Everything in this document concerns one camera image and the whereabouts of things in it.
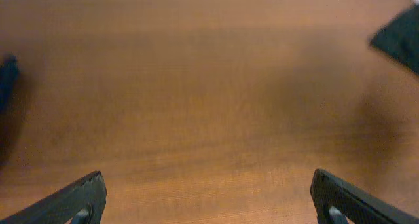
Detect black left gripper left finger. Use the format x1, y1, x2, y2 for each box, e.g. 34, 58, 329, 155
1, 171, 107, 224

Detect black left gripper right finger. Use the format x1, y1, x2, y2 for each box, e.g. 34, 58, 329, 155
310, 169, 418, 224

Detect black shorts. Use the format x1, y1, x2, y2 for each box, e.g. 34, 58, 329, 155
370, 5, 418, 74

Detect folded navy blue garment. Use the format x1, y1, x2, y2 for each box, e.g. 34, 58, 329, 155
1, 55, 20, 111

